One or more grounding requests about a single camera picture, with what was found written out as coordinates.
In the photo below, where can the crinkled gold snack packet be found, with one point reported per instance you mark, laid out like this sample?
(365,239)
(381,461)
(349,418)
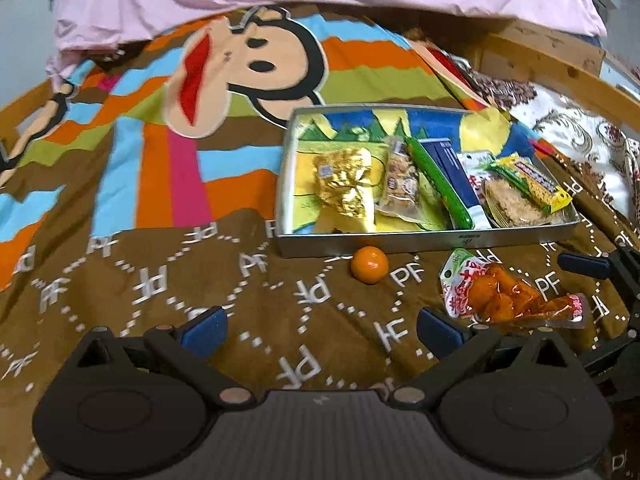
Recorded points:
(345,180)

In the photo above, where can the brown monkey printed blanket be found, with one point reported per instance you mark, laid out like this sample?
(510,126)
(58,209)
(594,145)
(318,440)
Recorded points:
(150,240)

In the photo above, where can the clear nut bar packet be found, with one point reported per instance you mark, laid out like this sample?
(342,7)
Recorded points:
(400,185)

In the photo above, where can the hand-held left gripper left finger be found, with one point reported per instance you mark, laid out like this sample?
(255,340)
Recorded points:
(205,332)

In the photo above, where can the white air conditioner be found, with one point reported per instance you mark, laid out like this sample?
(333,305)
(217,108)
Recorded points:
(602,5)

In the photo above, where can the white floral quilt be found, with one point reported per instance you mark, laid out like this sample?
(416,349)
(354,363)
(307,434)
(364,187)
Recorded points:
(575,125)

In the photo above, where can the orange chicken feet packet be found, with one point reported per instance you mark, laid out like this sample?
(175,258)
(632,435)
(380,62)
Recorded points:
(495,290)

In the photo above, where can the clear rice cracker packet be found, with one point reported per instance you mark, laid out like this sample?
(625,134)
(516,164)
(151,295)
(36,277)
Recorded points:
(510,207)

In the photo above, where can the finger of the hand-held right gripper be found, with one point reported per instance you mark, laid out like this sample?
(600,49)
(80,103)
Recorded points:
(582,265)
(615,350)

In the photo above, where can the green sausage stick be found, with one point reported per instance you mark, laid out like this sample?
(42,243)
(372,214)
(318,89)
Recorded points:
(440,185)

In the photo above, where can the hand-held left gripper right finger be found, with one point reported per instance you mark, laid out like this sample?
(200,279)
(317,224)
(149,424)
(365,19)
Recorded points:
(442,332)

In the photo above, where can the red patterned cloth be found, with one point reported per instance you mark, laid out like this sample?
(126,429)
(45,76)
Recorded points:
(450,67)

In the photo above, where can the yellow green snack packet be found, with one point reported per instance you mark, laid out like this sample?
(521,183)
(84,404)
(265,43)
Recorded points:
(532,185)

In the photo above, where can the orange mandarin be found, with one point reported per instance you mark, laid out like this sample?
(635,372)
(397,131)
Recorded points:
(370,265)

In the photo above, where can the blue snack packet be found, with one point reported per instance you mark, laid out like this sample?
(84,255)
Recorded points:
(452,170)

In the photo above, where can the metal box with cartoon lining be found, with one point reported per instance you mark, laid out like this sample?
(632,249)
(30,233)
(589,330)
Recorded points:
(400,245)

